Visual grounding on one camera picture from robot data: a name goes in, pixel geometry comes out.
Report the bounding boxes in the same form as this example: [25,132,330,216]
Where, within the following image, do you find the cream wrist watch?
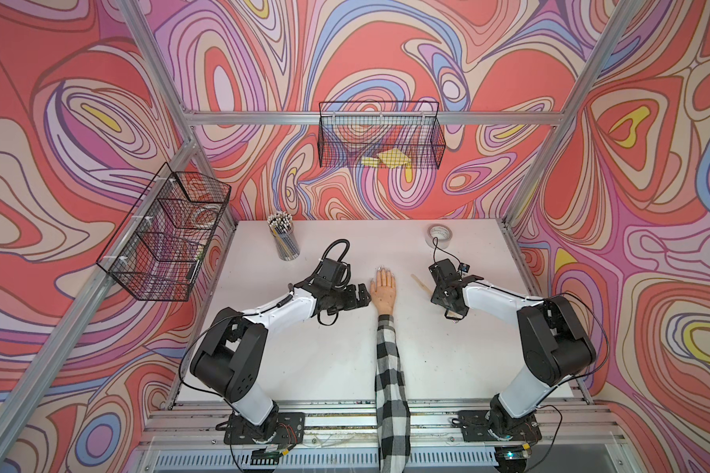
[410,274,433,298]

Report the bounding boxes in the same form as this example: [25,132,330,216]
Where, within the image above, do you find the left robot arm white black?
[189,284,371,427]

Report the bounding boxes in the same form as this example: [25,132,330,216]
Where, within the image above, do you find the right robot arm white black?
[429,259,598,429]

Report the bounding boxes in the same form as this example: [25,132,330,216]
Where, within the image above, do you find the plaid sleeve forearm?
[375,315,411,472]

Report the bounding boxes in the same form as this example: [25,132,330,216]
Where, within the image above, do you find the mannequin hand with painted nails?
[370,268,396,315]

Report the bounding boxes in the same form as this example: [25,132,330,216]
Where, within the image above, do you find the cup of pencils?
[267,212,300,261]

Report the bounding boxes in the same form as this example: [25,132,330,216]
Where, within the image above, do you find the yellow sticky notes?
[359,148,412,169]

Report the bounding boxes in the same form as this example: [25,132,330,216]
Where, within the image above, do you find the right wrist camera with cable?
[429,236,471,288]

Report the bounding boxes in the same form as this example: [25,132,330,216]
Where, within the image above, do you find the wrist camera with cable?
[429,236,471,288]
[313,238,351,290]

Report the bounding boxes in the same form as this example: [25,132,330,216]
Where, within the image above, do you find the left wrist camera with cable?
[313,238,351,290]

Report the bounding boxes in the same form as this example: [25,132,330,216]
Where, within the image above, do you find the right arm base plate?
[450,409,542,445]

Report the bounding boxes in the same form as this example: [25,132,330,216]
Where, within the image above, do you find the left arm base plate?
[224,411,306,447]

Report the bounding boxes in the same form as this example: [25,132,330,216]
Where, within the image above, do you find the black wire basket back wall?
[318,99,446,169]

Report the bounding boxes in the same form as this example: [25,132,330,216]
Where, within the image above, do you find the black wire basket wall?
[96,164,232,302]
[318,99,446,169]

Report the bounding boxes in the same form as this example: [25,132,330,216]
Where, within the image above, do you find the black wire basket left wall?
[96,164,232,302]

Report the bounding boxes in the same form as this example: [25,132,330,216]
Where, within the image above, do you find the aluminium frame rail right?
[501,0,646,406]

